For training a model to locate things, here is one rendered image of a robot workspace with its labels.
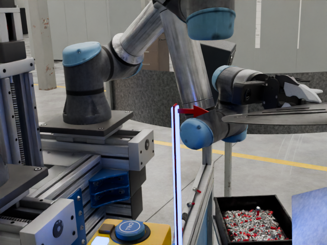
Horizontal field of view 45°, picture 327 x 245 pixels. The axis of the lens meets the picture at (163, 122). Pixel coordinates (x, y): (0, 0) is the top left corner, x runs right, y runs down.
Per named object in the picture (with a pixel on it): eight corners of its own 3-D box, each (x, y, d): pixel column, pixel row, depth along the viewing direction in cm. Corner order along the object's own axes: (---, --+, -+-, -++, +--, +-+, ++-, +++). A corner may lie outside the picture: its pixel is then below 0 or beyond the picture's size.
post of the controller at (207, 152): (210, 165, 131) (210, 107, 125) (202, 165, 131) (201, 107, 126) (212, 162, 133) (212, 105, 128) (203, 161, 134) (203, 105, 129)
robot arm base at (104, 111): (53, 123, 120) (49, 91, 118) (78, 111, 134) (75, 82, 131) (98, 126, 116) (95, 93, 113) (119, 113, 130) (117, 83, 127)
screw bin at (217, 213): (304, 268, 86) (306, 240, 84) (227, 271, 86) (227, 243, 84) (275, 217, 107) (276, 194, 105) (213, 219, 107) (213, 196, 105)
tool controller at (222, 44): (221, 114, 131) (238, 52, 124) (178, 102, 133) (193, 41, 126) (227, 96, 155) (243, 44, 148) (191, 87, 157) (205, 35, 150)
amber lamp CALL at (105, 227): (110, 235, 54) (110, 231, 53) (98, 233, 54) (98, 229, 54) (115, 227, 55) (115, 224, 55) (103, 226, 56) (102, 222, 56)
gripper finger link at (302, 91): (341, 87, 74) (305, 81, 83) (317, 87, 72) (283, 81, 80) (338, 103, 75) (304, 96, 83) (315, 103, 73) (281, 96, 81)
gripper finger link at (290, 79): (305, 77, 77) (276, 73, 85) (299, 77, 76) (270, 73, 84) (302, 101, 78) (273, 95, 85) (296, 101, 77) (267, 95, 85)
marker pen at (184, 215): (177, 244, 85) (188, 212, 98) (170, 243, 85) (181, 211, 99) (177, 250, 86) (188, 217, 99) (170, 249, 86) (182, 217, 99)
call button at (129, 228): (140, 246, 52) (139, 235, 51) (111, 243, 53) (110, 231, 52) (148, 230, 55) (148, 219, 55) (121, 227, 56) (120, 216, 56)
